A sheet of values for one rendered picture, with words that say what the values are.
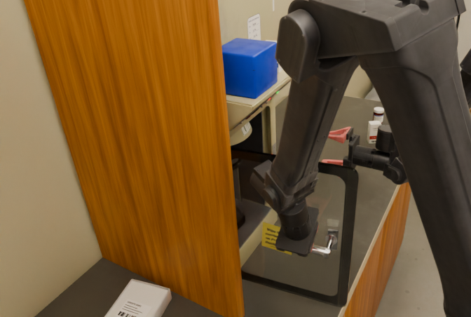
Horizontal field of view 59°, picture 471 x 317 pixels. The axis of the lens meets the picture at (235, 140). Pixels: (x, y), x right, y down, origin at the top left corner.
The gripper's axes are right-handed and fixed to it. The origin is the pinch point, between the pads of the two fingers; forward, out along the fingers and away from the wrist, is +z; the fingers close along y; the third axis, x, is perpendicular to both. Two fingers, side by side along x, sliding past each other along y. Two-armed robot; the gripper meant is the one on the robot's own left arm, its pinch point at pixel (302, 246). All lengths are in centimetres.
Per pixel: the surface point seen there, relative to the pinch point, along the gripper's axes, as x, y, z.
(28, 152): -67, 1, -18
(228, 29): -20.6, -30.2, -33.1
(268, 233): -9.6, -2.6, 4.0
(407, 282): 25, -56, 155
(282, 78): -9.7, -27.9, -21.9
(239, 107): -13.6, -14.3, -26.8
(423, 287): 33, -56, 155
